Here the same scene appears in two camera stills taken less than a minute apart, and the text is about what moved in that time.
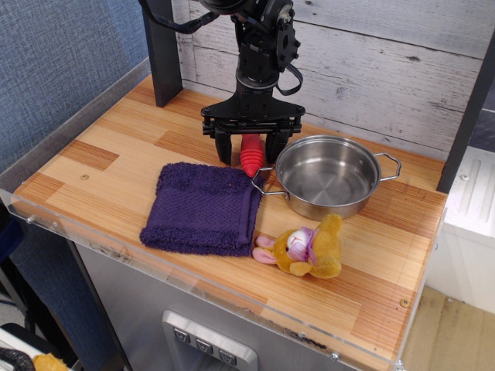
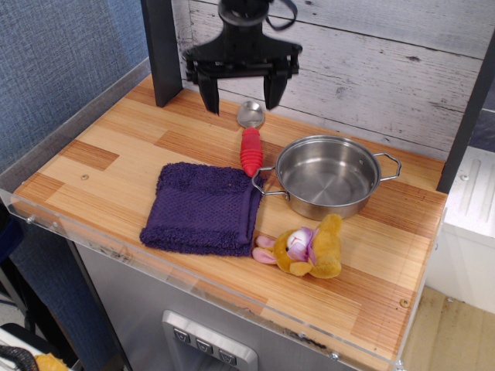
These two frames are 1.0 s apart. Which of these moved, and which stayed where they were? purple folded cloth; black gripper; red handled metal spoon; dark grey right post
Moved: black gripper
Stayed: purple folded cloth; red handled metal spoon; dark grey right post
